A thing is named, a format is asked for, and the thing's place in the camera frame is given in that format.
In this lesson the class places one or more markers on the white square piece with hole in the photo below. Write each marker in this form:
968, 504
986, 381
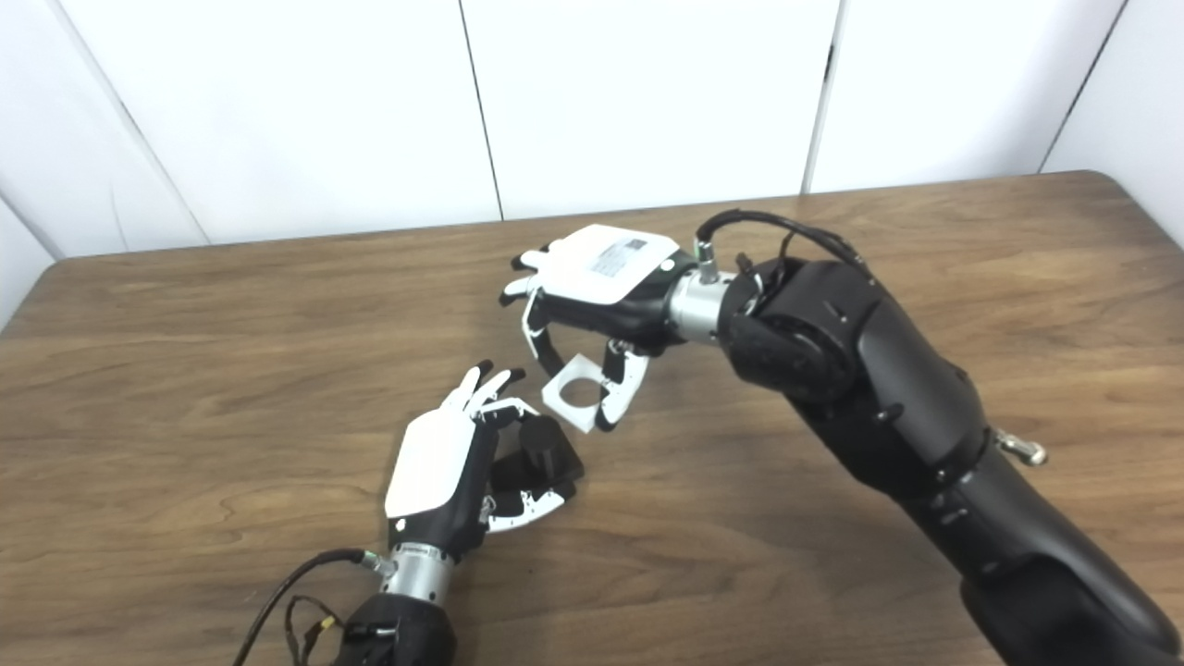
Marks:
583, 421

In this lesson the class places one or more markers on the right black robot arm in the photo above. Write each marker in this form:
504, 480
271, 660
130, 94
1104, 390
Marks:
879, 370

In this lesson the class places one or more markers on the black peg with square base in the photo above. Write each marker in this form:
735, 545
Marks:
546, 453

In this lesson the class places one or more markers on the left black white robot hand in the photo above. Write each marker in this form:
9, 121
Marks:
430, 467

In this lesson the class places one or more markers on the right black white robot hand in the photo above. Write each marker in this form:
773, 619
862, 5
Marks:
601, 268

